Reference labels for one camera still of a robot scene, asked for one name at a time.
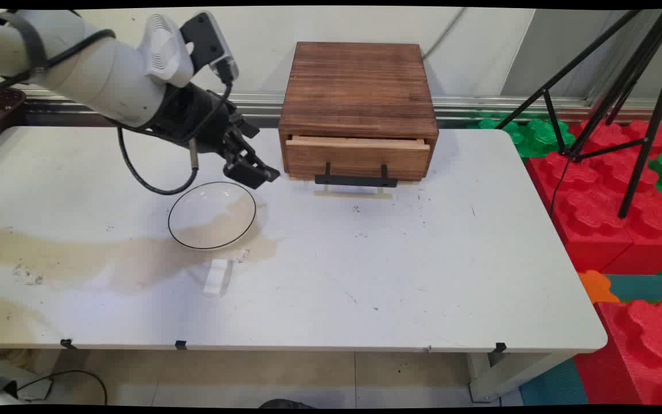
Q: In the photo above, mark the dark wooden drawer cabinet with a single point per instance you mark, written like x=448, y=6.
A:
x=360, y=86

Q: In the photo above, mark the small white plastic piece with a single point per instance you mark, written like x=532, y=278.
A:
x=218, y=279

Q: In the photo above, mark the orange foam piece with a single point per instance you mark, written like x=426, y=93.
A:
x=595, y=286

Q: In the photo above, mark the teal foam mat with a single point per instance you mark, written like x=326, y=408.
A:
x=555, y=385
x=647, y=287

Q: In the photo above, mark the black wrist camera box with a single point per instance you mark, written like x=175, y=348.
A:
x=204, y=40

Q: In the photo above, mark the red foam block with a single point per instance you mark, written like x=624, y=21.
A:
x=641, y=356
x=589, y=213

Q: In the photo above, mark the dark brown tray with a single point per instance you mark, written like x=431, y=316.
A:
x=0, y=106

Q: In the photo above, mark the black table edge clip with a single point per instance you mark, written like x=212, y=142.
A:
x=500, y=347
x=180, y=344
x=67, y=343

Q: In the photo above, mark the black tripod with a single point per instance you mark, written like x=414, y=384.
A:
x=650, y=115

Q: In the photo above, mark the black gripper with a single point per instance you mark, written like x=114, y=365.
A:
x=196, y=118

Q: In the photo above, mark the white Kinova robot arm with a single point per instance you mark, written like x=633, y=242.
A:
x=101, y=80

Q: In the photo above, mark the white table leg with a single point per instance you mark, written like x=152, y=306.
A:
x=503, y=376

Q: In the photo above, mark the clear glass bowl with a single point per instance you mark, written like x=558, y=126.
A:
x=210, y=215

